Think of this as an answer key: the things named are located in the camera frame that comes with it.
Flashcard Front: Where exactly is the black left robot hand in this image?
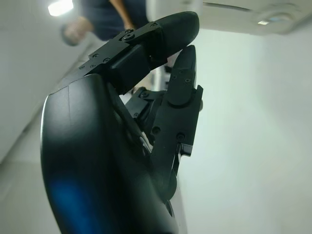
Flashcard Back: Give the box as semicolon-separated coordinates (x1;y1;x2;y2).
39;11;204;234

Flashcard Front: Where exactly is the white two-slot toaster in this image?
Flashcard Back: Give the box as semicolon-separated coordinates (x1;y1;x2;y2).
168;1;312;234

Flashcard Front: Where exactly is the person in dark clothes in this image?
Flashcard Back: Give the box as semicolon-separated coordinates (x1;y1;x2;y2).
59;0;149;47

